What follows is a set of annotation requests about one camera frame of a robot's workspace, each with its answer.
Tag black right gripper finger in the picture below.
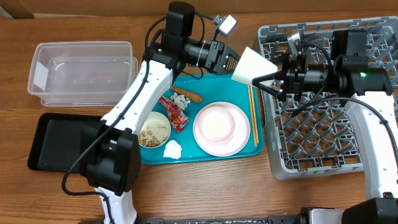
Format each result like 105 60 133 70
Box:
252 71 286 85
252 82 279 97

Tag wooden chopstick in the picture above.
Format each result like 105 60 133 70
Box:
247 85 258 147
249 85 260 146

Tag white paper cup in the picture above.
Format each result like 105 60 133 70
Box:
231 47 278 86

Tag orange carrot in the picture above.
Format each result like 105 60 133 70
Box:
170 86 203 103

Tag foil ball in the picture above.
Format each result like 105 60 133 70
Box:
170 93 191 110

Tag white round plate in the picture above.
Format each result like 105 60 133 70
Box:
193 101 251 157

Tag pink bowl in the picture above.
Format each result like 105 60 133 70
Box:
198 106 235 142

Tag red snack wrapper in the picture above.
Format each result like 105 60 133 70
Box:
158 96 188 133

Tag white bowl with food scraps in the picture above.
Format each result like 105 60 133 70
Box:
139 111 171 148

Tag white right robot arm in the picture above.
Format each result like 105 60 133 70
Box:
241 30 397 223

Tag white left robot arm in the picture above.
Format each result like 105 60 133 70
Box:
75 1 240 223

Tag grey dishwasher rack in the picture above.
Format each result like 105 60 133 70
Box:
253 16 397 180

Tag teal serving tray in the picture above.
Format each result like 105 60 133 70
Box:
140 74 251 165

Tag crumpled white napkin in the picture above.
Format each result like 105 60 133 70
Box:
163 140 182 159

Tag clear plastic bin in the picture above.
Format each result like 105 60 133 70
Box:
27 41 138 107

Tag white label sticker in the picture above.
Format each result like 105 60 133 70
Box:
33 62 49 91

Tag black plastic tray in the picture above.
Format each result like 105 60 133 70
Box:
27 113 101 172

